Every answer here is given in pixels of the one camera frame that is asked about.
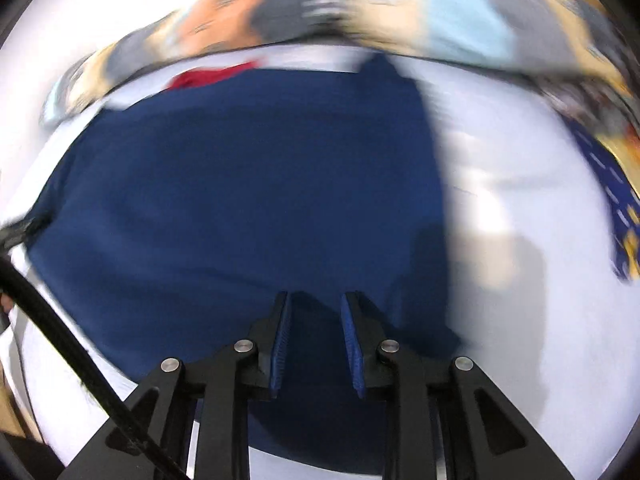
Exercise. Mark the navy blue jacket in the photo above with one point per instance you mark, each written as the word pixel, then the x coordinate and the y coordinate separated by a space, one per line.
pixel 225 185

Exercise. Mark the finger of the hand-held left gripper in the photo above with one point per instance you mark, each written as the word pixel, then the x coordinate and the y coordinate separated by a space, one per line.
pixel 20 232

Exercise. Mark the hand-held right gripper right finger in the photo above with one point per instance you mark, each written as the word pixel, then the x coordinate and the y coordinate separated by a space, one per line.
pixel 352 350

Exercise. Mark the patchwork quilt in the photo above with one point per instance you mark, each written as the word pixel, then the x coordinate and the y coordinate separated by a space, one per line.
pixel 450 25

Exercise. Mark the dark floral cloth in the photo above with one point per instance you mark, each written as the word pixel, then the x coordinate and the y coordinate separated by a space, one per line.
pixel 590 102

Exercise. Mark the navy star-print cloth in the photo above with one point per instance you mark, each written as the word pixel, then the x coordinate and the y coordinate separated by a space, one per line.
pixel 610 175

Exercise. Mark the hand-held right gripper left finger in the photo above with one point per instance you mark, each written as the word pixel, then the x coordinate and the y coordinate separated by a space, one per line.
pixel 280 345

